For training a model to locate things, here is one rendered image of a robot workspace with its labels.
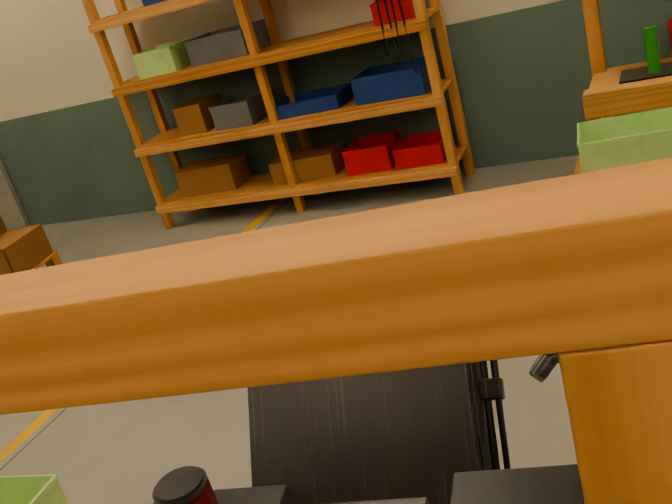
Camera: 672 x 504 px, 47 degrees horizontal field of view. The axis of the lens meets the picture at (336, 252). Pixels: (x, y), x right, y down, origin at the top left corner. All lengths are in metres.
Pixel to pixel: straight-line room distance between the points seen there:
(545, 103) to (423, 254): 6.18
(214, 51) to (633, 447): 6.47
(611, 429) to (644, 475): 0.04
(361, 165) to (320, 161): 0.40
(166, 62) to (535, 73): 3.15
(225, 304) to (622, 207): 0.27
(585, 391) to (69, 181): 8.69
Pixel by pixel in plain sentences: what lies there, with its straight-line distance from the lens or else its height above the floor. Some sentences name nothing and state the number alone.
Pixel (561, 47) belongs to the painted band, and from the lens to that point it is 6.54.
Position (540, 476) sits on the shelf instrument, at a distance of 0.80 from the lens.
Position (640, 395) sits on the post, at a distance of 0.55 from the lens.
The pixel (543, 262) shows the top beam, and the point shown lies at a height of 1.92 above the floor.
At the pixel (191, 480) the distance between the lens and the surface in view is 0.72.
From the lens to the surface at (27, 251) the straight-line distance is 7.52.
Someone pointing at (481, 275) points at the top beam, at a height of 1.91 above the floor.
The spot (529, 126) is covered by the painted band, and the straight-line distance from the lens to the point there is 6.73.
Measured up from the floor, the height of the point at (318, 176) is 0.28.
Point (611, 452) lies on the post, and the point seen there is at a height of 1.77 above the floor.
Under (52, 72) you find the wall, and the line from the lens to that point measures 8.72.
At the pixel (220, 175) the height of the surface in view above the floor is 0.43.
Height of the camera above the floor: 2.13
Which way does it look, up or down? 21 degrees down
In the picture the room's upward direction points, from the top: 16 degrees counter-clockwise
